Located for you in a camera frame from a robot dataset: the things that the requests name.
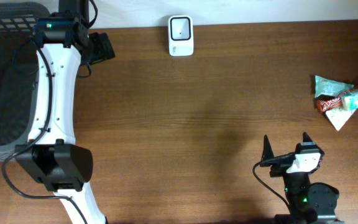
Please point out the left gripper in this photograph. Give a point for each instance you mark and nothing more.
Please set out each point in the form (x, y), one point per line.
(102, 46)

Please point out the orange chocolate bar wrapper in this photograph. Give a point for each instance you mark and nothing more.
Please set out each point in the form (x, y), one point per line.
(325, 105)

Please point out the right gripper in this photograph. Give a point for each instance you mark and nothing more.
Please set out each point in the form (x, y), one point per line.
(279, 168)

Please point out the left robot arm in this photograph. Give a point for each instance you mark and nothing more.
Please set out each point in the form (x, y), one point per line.
(50, 155)

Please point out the grey plastic mesh basket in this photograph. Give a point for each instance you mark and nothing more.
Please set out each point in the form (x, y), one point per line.
(18, 72)

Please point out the small green tissue pack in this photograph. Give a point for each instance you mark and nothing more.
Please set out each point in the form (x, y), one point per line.
(350, 100)

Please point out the teal snack packet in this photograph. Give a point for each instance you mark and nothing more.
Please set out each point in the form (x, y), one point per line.
(327, 87)

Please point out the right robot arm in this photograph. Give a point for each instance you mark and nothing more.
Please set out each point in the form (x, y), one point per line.
(306, 202)

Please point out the white bamboo print tube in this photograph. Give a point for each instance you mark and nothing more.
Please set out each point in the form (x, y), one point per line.
(339, 116)

